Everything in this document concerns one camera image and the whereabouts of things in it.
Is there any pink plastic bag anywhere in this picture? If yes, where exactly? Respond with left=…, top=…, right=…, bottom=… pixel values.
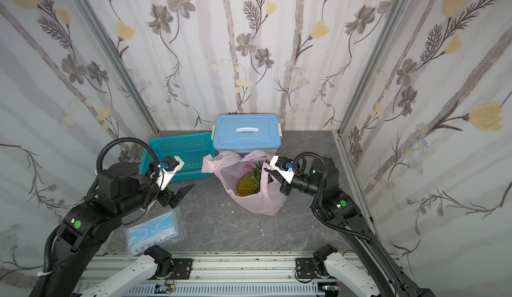
left=201, top=150, right=287, bottom=216

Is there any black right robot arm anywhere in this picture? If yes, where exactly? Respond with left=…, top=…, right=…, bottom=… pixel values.
left=266, top=152, right=434, bottom=296

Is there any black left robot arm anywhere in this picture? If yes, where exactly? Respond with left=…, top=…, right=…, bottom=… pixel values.
left=30, top=137, right=190, bottom=296

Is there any packet of blue face masks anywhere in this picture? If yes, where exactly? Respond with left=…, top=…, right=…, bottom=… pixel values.
left=125, top=208, right=186, bottom=256

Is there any blue lidded storage box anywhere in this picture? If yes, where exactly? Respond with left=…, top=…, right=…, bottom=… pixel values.
left=211, top=114, right=282, bottom=154

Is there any teal plastic basket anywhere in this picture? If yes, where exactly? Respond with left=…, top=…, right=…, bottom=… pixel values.
left=147, top=132, right=215, bottom=182

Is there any small green circuit board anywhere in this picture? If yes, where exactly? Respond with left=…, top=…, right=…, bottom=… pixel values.
left=154, top=284, right=175, bottom=294

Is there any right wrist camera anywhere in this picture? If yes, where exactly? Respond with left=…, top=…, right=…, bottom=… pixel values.
left=269, top=156, right=295, bottom=184

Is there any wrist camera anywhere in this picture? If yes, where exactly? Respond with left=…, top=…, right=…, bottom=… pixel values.
left=269, top=156, right=295, bottom=184
left=157, top=156, right=185, bottom=191

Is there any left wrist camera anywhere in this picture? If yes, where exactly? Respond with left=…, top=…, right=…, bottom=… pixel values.
left=157, top=156, right=185, bottom=191

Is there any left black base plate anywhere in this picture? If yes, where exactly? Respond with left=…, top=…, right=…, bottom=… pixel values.
left=163, top=258, right=193, bottom=280

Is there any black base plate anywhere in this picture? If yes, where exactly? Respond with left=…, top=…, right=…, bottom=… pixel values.
left=295, top=258, right=319, bottom=282
left=163, top=258, right=193, bottom=280

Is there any aluminium mounting rail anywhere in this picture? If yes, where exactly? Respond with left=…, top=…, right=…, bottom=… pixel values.
left=77, top=251, right=409, bottom=294

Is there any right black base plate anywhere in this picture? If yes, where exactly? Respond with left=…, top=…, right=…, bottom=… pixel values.
left=295, top=258, right=319, bottom=282

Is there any white slotted cable duct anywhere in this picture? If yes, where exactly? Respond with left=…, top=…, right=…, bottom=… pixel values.
left=79, top=282, right=325, bottom=297

